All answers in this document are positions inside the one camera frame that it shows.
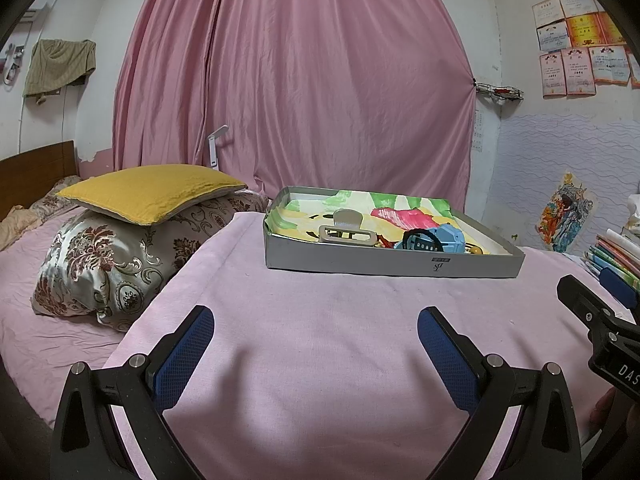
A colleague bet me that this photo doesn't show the peach blanket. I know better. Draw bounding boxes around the peach blanket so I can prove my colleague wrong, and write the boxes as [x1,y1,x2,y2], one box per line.
[0,205,46,252]

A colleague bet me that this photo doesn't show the painted paper sheet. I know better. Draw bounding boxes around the painted paper sheet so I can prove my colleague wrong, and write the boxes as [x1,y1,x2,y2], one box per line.
[267,190,507,256]

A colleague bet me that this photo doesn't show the pink bed sheet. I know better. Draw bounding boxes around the pink bed sheet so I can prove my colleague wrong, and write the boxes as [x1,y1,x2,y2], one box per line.
[0,212,176,428]

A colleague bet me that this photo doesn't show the olive towel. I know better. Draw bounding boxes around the olive towel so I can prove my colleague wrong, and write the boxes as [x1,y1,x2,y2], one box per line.
[22,38,97,106]

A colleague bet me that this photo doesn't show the stack of books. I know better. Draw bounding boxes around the stack of books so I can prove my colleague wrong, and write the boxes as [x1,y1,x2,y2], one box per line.
[582,228,640,293]

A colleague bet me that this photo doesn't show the grey cardboard tray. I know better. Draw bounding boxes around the grey cardboard tray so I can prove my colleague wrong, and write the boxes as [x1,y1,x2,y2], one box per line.
[262,186,526,279]

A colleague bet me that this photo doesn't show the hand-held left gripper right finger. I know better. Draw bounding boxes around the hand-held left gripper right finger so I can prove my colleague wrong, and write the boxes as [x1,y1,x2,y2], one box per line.
[417,306,583,480]

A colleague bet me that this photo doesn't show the wire wall shelf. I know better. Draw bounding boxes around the wire wall shelf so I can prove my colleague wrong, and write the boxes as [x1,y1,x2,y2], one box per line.
[475,81,525,106]

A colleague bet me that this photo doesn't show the white folding lamp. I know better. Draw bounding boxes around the white folding lamp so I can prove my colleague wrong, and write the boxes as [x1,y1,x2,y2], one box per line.
[206,125,230,171]

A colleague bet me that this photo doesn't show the yellow pillow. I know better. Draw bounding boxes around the yellow pillow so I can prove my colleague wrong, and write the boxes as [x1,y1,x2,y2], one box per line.
[55,164,248,226]

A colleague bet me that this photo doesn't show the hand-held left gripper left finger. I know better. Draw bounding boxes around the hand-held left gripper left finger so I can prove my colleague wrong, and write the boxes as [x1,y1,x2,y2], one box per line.
[50,305,216,480]

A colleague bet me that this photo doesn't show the pink curtain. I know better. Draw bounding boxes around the pink curtain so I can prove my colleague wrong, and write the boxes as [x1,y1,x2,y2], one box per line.
[112,0,476,223]

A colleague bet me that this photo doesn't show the colourful wall drawing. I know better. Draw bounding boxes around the colourful wall drawing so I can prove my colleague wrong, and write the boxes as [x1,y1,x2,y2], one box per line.
[538,171,599,253]

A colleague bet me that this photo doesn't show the floral satin pillow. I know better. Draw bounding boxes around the floral satin pillow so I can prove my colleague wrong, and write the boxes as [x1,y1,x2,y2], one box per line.
[31,175,271,333]

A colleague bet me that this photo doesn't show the blue wrist watch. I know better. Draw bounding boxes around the blue wrist watch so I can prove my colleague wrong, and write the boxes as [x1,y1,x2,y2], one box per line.
[394,225,469,255]

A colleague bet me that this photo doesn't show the pink blanket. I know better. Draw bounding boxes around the pink blanket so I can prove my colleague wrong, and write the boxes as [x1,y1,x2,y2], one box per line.
[102,210,640,480]

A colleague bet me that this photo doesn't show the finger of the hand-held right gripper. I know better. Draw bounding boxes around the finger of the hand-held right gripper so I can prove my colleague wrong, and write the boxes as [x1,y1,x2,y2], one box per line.
[556,274,640,347]
[599,266,640,307]

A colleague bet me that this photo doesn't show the group of wall certificates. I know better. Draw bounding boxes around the group of wall certificates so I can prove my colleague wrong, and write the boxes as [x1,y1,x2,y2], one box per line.
[531,0,640,99]

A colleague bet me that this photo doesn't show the beige rectangular hair clip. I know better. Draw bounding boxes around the beige rectangular hair clip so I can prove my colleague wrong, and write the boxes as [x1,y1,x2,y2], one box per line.
[318,225,379,247]

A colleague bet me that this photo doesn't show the wooden headboard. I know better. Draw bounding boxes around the wooden headboard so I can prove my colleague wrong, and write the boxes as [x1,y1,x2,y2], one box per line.
[0,140,81,221]

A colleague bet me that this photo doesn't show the black hair tie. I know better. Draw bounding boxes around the black hair tie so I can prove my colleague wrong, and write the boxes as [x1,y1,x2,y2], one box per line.
[402,228,444,252]

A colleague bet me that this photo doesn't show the person's right hand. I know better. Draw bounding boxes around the person's right hand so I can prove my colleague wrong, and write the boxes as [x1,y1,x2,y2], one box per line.
[589,388,619,429]

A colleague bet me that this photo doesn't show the beige hair claw clip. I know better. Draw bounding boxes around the beige hair claw clip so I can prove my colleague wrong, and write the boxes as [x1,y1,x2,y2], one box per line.
[334,208,362,233]

